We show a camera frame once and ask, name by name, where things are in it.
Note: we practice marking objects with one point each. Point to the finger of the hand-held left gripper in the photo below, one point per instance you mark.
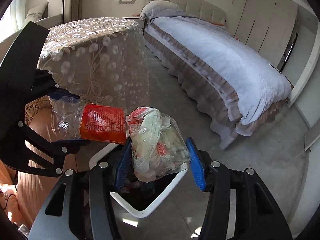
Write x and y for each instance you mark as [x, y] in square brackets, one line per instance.
[66, 147]
[63, 95]

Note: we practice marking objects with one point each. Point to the clear red printed plastic bag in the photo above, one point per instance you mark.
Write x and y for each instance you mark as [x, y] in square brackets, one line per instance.
[150, 135]

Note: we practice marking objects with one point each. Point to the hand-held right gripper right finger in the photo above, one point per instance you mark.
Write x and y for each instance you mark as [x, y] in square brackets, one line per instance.
[197, 167]

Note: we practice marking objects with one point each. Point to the grey blue duvet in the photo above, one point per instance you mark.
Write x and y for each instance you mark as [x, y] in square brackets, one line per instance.
[225, 62]

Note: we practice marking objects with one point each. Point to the beige throw pillow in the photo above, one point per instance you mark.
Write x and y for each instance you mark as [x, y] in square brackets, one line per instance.
[37, 11]

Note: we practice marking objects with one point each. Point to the round table with floral tablecloth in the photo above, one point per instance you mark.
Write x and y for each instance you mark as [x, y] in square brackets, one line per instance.
[100, 55]

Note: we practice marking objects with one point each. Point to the white trash bin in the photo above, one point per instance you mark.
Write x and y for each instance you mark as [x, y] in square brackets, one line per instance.
[143, 213]

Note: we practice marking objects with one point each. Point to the beige wardrobe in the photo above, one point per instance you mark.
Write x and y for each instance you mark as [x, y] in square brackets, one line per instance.
[267, 20]

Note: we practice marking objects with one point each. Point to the beige window seat cushion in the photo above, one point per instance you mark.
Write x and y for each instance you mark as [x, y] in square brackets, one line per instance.
[53, 20]

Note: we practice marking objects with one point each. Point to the grey bed pillow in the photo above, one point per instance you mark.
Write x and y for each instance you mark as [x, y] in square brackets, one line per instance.
[160, 10]

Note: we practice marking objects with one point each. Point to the small black item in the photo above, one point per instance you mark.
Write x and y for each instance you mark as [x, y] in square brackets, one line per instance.
[276, 68]

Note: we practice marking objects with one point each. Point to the beige upholstered bed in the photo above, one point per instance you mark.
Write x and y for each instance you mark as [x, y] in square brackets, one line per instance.
[190, 2]

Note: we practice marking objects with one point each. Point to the crushed bottle with red label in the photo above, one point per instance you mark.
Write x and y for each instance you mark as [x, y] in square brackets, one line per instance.
[102, 122]

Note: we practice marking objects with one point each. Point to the white door frame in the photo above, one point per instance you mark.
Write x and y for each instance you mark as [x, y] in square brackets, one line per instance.
[307, 62]

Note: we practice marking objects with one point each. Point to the small pink item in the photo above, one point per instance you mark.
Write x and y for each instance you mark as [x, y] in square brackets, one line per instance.
[236, 38]

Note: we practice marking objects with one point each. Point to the white sheer curtain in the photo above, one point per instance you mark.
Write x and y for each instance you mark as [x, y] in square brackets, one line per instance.
[17, 12]

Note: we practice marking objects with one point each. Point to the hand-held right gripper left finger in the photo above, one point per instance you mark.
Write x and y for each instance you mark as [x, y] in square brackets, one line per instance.
[122, 167]

